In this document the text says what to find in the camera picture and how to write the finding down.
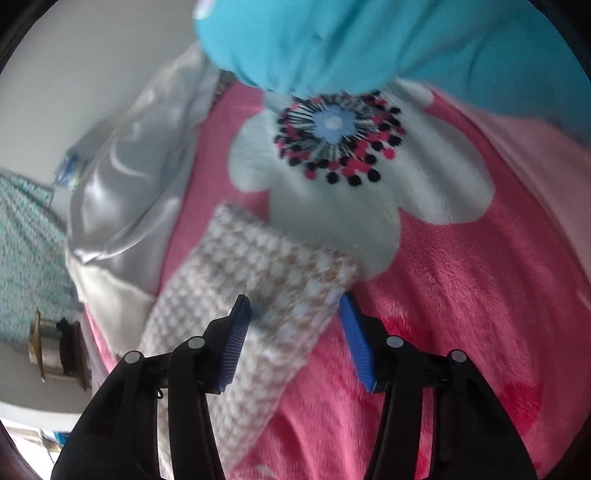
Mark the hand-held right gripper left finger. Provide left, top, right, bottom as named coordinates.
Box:
left=50, top=294, right=252, bottom=480

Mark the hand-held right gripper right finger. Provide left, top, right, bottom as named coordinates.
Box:
left=338, top=293, right=539, bottom=480

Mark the beige white houndstooth garment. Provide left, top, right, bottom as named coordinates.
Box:
left=139, top=203, right=361, bottom=467

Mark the pink floral blanket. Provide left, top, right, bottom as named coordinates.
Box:
left=85, top=78, right=591, bottom=480

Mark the black cloth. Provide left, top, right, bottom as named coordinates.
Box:
left=56, top=318, right=80, bottom=376

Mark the wooden chair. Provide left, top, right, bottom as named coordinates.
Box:
left=28, top=309, right=93, bottom=393

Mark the silver satin quilt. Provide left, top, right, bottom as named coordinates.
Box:
left=65, top=44, right=222, bottom=342

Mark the teal patterned curtain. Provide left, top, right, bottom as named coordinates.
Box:
left=0, top=168, right=77, bottom=352

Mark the blue water bottle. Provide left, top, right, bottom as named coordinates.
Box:
left=54, top=148, right=90, bottom=190

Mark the turquoise garment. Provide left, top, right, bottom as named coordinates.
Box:
left=193, top=0, right=591, bottom=148

